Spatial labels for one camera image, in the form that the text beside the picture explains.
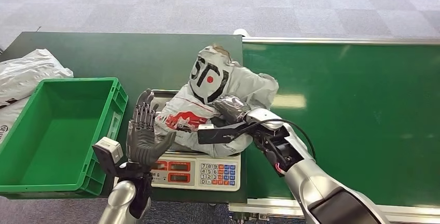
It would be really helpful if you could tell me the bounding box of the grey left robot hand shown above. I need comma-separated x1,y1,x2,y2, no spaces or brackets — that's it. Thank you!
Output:
126,88,177,168

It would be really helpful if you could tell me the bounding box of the steel scale tray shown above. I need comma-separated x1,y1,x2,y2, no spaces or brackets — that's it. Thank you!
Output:
147,89,242,158

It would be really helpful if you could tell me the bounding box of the grey plastic mailer package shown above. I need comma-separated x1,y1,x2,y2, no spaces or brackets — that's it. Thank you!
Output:
154,44,280,159

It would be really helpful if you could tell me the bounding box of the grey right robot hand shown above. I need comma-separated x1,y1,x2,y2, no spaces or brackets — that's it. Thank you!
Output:
212,95,252,124

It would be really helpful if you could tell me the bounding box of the white electronic scale body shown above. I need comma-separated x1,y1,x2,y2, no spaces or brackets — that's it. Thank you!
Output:
150,151,242,192

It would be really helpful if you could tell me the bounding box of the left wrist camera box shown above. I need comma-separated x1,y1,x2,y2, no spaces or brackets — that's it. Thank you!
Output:
91,136,125,179

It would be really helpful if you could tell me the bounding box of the white crumpled plastic bag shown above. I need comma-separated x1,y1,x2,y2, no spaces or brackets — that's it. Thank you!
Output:
0,48,74,107

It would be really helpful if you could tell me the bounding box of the green conveyor belt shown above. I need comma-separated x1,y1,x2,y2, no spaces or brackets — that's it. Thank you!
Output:
242,43,440,209

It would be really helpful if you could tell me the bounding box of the green plastic crate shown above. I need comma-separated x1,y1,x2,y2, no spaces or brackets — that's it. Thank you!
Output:
0,77,129,198

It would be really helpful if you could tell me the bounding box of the aluminium conveyor frame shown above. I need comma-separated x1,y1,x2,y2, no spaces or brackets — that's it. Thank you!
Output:
229,37,440,224

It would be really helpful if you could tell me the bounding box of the white bag with black print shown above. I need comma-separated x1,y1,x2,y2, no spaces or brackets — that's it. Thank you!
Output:
0,95,32,144

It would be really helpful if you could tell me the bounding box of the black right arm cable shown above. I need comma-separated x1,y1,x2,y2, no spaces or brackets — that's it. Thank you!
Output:
237,118,317,162

